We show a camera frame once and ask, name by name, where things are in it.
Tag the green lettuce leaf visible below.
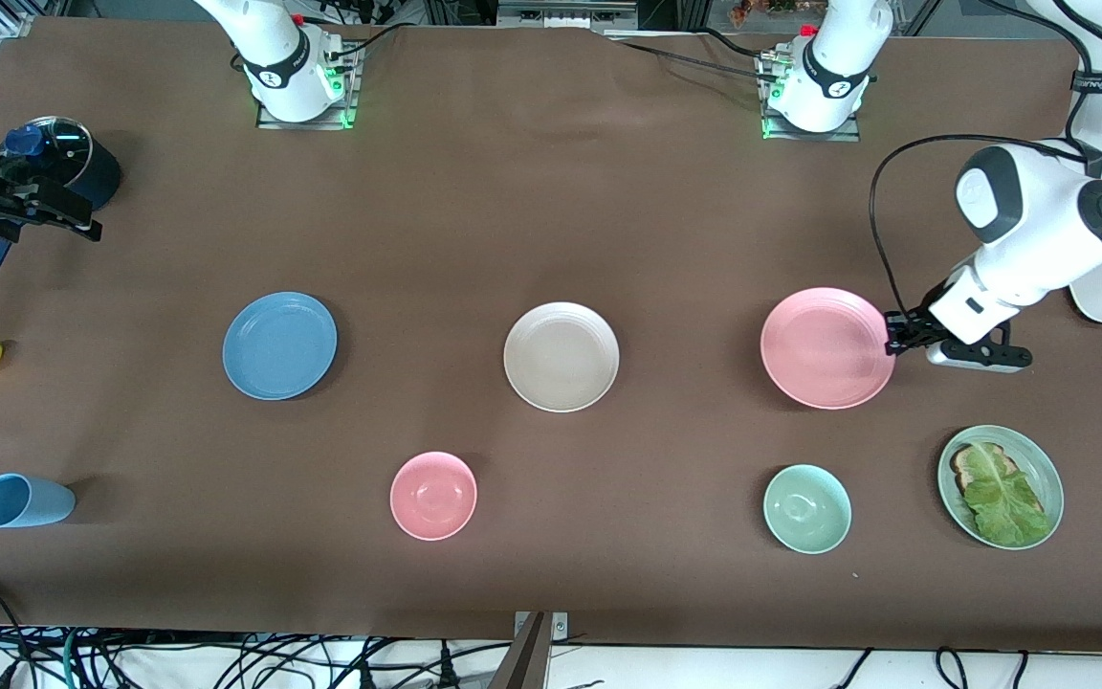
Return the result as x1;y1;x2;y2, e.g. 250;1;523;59
962;443;1054;548

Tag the small metal bracket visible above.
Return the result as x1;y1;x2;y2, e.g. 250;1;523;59
513;611;571;642

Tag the green plate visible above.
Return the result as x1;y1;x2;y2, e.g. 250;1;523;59
937;425;1065;551

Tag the grey metal box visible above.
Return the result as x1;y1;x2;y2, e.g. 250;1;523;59
496;0;638;30

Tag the pink bowl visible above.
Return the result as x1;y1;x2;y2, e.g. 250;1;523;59
389;452;478;542

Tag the beige plate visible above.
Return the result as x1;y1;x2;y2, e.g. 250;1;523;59
503;302;621;413

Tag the dark blue saucepan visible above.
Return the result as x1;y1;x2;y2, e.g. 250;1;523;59
0;115;121;283

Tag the grey brown post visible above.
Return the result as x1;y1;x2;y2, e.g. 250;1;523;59
487;612;554;689

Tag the black base cable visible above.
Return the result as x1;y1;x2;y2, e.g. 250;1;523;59
690;27;777;60
326;24;408;63
608;36;782;82

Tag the pink plate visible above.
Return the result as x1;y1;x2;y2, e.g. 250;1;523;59
760;287;896;411

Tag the toast slice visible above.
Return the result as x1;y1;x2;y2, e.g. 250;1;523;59
950;442;1045;518

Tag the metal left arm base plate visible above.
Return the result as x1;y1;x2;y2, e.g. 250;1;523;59
760;48;861;143

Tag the green bowl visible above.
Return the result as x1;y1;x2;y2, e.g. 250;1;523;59
763;464;852;555

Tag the glass lid blue knob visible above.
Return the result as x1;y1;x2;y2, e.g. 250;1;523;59
1;117;93;188

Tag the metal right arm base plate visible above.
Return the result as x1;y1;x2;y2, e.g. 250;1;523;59
256;43;361;131

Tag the brown table cover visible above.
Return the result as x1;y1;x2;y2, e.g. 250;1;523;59
0;17;1102;654

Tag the blue plate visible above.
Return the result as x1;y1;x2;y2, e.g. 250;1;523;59
222;292;338;401

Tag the aluminium frame profile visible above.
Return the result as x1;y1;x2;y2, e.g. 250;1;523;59
0;0;40;39

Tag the blue cup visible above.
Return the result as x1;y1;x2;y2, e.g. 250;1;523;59
0;473;77;529

